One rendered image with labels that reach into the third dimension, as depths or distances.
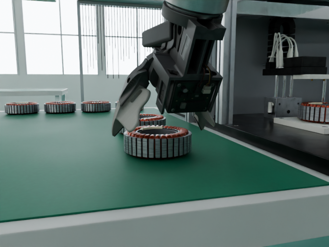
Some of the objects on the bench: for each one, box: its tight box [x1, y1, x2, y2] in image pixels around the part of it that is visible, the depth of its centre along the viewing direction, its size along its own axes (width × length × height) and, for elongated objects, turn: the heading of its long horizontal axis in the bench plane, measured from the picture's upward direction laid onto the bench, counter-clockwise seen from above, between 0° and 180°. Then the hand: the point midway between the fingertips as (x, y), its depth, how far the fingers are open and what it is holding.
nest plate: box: [274, 117, 329, 134], centre depth 61 cm, size 15×15×1 cm
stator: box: [123, 125, 192, 159], centre depth 47 cm, size 11×11×4 cm
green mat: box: [0, 108, 329, 223], centre depth 70 cm, size 94×61×1 cm
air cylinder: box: [264, 97, 302, 119], centre depth 75 cm, size 5×8×6 cm
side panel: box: [164, 108, 196, 123], centre depth 92 cm, size 28×3×32 cm
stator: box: [297, 102, 329, 124], centre depth 61 cm, size 11×11×4 cm
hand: (158, 130), depth 46 cm, fingers open, 14 cm apart
